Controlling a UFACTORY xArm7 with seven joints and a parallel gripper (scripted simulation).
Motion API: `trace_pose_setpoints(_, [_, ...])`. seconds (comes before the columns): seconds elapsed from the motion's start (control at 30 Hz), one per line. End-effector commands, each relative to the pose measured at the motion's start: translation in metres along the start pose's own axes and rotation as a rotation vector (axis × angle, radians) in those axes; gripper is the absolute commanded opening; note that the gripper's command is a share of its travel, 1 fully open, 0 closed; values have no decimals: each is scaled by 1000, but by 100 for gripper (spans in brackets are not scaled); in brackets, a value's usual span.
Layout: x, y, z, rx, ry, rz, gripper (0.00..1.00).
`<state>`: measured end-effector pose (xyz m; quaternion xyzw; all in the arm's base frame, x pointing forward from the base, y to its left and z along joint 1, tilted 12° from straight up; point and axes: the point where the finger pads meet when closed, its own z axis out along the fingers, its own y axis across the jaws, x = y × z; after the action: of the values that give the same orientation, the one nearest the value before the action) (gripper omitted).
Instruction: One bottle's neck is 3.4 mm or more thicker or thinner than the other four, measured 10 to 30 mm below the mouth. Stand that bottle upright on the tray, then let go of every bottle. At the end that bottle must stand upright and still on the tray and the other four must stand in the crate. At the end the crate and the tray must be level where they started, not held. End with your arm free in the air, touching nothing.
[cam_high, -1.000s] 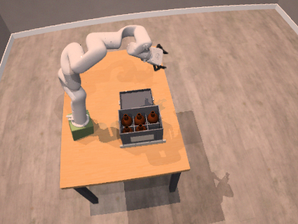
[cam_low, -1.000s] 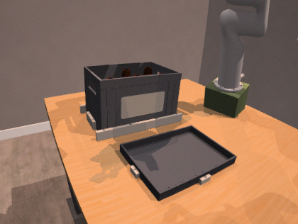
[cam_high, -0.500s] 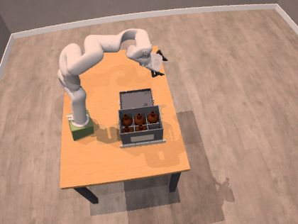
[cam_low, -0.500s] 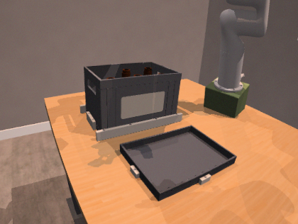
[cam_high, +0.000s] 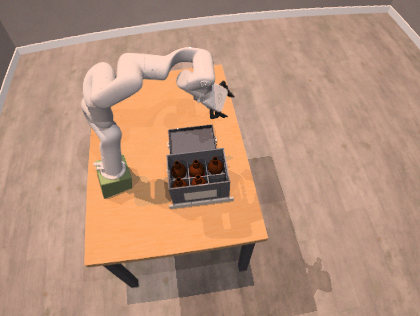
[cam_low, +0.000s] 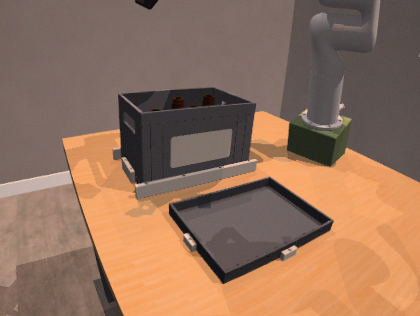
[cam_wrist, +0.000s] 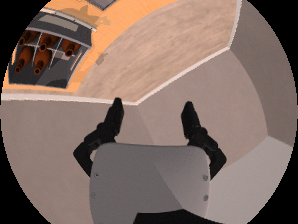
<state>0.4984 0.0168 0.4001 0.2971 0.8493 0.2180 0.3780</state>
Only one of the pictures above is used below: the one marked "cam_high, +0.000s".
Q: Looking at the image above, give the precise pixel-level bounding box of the dark grey crate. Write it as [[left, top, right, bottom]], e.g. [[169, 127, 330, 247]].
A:
[[166, 148, 230, 204]]

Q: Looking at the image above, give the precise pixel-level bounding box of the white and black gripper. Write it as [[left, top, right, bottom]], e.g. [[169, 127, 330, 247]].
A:
[[201, 80, 235, 119]]

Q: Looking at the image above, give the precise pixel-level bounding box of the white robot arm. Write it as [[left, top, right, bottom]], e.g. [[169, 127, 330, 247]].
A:
[[81, 47, 216, 180]]

